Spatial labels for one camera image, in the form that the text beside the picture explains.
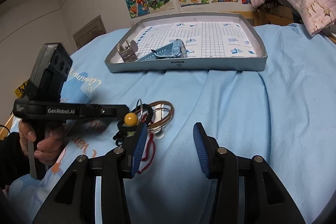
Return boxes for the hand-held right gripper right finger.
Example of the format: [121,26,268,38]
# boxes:
[193,122,306,224]

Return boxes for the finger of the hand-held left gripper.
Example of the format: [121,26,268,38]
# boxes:
[80,104,130,119]

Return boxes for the red string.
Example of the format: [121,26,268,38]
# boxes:
[139,130,157,173]

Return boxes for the yellow bag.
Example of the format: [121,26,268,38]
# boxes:
[14,80,30,98]

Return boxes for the person's left hand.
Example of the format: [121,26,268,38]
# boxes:
[20,120,65,165]

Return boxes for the brown door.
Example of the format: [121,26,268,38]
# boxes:
[73,15,106,49]

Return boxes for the mermaid drawing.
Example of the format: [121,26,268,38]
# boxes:
[124,0,151,19]

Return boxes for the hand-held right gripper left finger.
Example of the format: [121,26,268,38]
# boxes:
[33,123,149,224]

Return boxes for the light blue printed blanket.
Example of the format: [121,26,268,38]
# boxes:
[8,22,336,224]

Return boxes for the shallow grey cardboard box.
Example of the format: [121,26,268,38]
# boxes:
[105,12,268,74]

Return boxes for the black hair tie yellow bead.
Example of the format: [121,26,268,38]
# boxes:
[113,104,156,142]

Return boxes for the wooden bed frame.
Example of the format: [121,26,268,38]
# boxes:
[252,2,336,44]

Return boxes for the thin metal bangles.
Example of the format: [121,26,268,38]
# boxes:
[146,101,174,133]

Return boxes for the clear plastic hair clip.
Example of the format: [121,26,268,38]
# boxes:
[153,106,166,139]

